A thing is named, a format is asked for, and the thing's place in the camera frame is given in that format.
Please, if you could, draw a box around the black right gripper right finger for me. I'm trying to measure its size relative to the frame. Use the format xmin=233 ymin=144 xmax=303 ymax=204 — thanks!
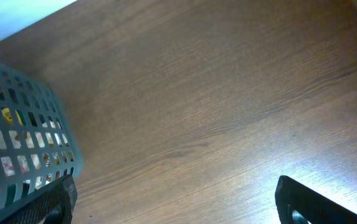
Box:
xmin=275 ymin=175 xmax=357 ymax=224

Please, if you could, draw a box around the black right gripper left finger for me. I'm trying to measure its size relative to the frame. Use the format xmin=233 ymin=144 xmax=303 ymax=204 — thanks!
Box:
xmin=0 ymin=174 xmax=78 ymax=224

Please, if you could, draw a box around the beige brown snack bag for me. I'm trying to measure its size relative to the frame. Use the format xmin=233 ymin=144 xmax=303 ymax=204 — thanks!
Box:
xmin=0 ymin=119 xmax=75 ymax=190

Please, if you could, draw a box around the dark grey plastic basket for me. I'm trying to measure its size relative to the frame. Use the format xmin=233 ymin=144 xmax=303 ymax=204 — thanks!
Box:
xmin=0 ymin=62 xmax=83 ymax=210

